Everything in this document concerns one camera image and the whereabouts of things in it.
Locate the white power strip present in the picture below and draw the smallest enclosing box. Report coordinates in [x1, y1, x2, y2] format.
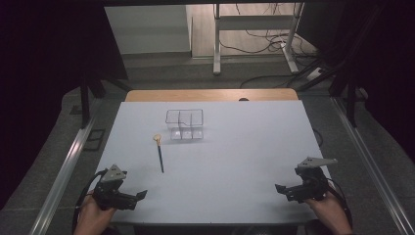
[305, 67, 325, 82]

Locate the tangle of black floor cables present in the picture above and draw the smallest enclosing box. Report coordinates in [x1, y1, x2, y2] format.
[217, 2, 319, 57]

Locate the person's left hand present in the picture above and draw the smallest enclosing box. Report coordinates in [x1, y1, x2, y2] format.
[75, 191, 117, 233]

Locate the white table cover board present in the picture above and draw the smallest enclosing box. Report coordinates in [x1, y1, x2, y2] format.
[94, 100, 331, 226]

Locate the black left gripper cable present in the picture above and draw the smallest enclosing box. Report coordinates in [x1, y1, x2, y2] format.
[71, 168, 108, 235]

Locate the clear plastic organizer box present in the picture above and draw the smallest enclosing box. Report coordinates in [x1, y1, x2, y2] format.
[164, 108, 205, 141]

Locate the aluminium floor rail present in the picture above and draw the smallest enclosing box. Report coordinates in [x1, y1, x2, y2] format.
[37, 116, 96, 235]
[330, 96, 415, 235]

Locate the white cabinet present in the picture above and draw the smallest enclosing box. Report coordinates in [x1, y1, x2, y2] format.
[104, 4, 193, 55]

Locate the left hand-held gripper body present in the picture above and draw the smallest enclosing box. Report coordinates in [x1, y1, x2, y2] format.
[92, 164, 140, 212]

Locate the dark curtain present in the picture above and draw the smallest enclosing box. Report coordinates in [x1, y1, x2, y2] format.
[296, 0, 415, 165]
[0, 0, 129, 210]

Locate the white metal desk frame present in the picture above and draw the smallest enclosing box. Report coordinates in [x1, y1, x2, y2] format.
[212, 2, 305, 76]

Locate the black floor cable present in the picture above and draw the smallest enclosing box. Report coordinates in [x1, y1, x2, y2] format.
[239, 73, 297, 89]

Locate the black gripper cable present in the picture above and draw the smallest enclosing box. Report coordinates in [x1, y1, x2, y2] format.
[325, 177, 354, 229]
[71, 168, 108, 235]

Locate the person's right hand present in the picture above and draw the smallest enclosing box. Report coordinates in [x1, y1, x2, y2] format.
[303, 190, 352, 231]

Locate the black metal stand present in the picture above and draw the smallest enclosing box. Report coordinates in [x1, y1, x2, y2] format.
[294, 3, 386, 128]
[78, 73, 132, 130]

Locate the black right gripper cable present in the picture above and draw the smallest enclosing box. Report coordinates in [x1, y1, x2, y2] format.
[325, 177, 354, 229]

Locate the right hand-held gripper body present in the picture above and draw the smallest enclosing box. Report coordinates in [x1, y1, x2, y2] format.
[284, 157, 339, 204]

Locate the black flat floor frame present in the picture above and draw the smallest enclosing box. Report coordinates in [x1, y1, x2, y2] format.
[82, 128, 107, 152]

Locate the makeup brush with dark handle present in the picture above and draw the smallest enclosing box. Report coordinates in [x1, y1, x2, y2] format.
[153, 133, 165, 174]

